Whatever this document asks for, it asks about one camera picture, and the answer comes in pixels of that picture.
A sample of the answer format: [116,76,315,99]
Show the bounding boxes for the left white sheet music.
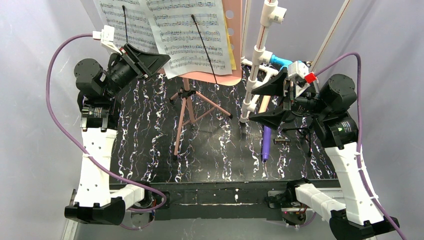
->
[94,0,158,54]

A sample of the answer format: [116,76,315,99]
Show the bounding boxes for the yellow sheet music page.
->
[224,19,237,71]

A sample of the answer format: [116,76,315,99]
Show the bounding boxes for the pink music stand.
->
[162,0,240,160]

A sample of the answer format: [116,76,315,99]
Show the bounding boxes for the white pvc pipe frame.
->
[238,0,352,124]

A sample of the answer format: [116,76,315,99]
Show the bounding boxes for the pink microphone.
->
[258,95,271,113]

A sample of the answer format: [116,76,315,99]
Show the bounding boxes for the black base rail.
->
[69,178,369,222]

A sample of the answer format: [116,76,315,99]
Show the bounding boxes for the sheet music pages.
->
[139,0,232,78]

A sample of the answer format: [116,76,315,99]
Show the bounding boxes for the blue faucet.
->
[269,54,301,72]

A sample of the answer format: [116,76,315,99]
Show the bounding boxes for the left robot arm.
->
[64,44,170,226]

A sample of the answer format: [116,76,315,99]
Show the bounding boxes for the small black comb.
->
[273,138,291,145]

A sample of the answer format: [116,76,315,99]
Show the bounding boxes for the purple microphone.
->
[261,126,272,163]

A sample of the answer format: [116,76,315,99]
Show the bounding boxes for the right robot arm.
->
[250,67,400,240]

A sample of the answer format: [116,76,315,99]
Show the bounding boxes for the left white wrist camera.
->
[92,25,126,55]

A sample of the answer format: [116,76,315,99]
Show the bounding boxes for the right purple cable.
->
[314,51,408,240]

